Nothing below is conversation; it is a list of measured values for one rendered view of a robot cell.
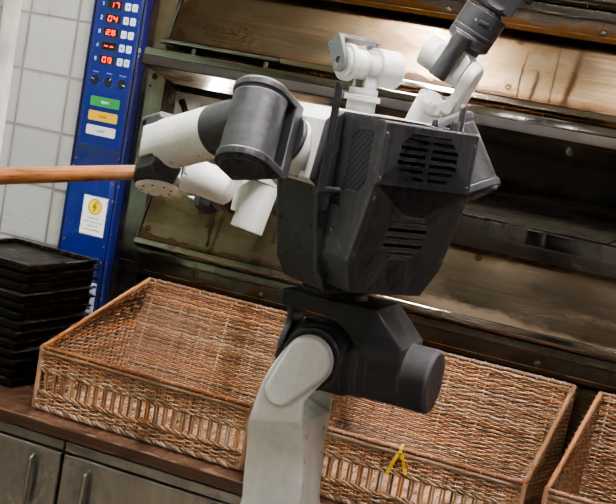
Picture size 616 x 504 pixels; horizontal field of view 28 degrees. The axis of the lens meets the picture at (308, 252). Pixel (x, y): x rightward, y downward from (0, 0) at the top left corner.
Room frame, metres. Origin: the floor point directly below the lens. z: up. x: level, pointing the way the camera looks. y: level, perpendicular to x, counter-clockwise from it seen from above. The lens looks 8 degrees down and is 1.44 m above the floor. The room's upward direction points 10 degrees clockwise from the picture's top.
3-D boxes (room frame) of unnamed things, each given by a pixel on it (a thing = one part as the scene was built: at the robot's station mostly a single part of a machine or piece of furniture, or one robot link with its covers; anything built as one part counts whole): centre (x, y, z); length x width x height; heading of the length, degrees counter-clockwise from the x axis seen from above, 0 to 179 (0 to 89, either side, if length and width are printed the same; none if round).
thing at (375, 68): (2.20, -0.05, 1.46); 0.10 x 0.07 x 0.09; 125
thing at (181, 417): (2.93, 0.23, 0.72); 0.56 x 0.49 x 0.28; 69
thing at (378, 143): (2.14, -0.08, 1.26); 0.34 x 0.30 x 0.36; 125
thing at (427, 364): (2.15, -0.12, 1.00); 0.28 x 0.13 x 0.18; 70
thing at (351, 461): (2.71, -0.33, 0.72); 0.56 x 0.49 x 0.28; 70
